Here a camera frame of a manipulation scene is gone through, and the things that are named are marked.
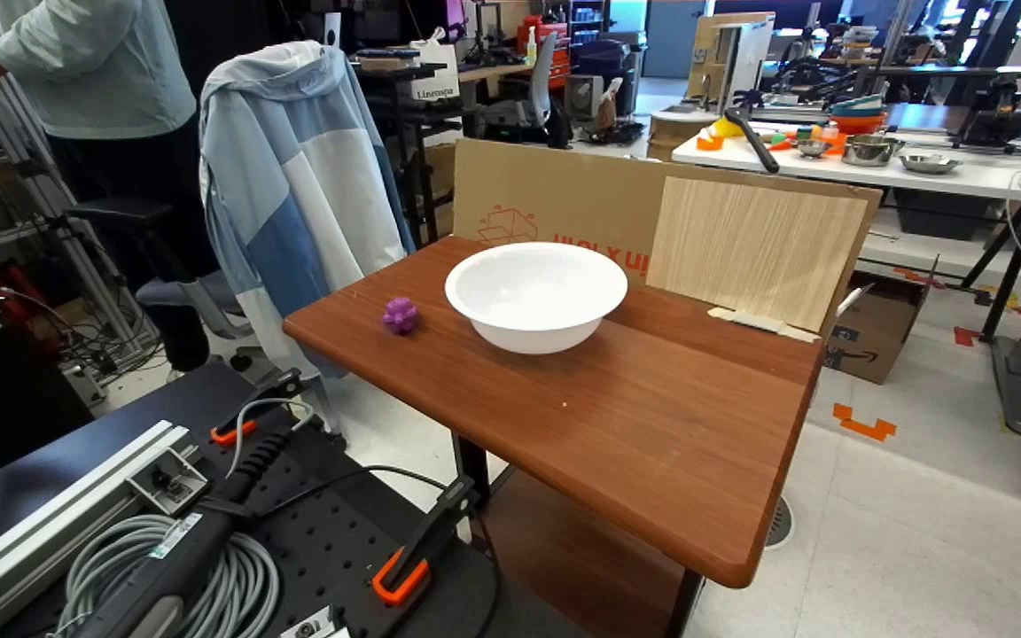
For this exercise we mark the yellow plastic object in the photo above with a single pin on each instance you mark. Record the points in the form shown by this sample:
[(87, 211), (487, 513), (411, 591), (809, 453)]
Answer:
[(725, 129)]

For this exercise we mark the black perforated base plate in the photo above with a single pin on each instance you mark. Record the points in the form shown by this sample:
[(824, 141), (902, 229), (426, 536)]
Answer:
[(336, 520)]

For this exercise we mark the wooden lower table shelf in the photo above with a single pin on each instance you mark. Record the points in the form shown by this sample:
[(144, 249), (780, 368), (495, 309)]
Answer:
[(584, 553)]

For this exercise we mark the blue white checkered cloth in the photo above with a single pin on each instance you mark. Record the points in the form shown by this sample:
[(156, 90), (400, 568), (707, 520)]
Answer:
[(298, 191)]

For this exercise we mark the wooden top desk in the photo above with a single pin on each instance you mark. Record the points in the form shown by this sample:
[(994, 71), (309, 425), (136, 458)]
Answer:
[(471, 472)]

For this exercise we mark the orange toy object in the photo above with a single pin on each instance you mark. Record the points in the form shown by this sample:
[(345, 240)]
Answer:
[(831, 141)]

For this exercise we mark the small metal bowl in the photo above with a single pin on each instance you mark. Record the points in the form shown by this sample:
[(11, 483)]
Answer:
[(871, 151)]

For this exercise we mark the aluminium profile rail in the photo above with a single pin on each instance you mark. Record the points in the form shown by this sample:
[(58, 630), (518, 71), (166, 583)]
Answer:
[(50, 520)]

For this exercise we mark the brown cardboard box red print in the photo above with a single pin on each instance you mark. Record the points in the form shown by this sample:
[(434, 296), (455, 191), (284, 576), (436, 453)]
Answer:
[(547, 198)]

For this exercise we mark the open cardboard box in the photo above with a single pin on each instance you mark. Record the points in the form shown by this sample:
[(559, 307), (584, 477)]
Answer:
[(876, 324)]

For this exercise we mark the grey office chair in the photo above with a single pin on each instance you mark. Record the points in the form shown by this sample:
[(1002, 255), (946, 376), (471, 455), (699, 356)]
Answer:
[(186, 296)]

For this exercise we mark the white plastic bowl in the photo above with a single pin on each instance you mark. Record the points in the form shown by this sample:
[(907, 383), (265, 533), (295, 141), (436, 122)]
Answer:
[(538, 296)]

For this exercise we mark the purple grape bunch toy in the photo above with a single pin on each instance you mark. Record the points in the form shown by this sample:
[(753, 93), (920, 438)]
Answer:
[(401, 318)]

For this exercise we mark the tall background cardboard box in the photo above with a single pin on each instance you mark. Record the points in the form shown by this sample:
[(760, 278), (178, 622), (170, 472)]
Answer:
[(728, 58)]

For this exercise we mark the white background work table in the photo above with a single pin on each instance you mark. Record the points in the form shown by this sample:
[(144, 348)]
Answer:
[(888, 177)]

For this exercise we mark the flat metal dish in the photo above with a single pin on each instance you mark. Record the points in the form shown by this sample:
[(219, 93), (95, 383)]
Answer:
[(926, 162)]

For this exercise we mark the small metal bracket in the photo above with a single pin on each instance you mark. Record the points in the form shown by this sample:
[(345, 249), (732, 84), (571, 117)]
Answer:
[(168, 481)]

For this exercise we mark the person in light sweater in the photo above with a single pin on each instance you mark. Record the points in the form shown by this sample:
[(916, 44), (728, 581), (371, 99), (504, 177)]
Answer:
[(97, 71)]

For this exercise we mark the light wooden panel board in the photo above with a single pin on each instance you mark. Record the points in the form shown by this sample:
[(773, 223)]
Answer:
[(760, 242)]

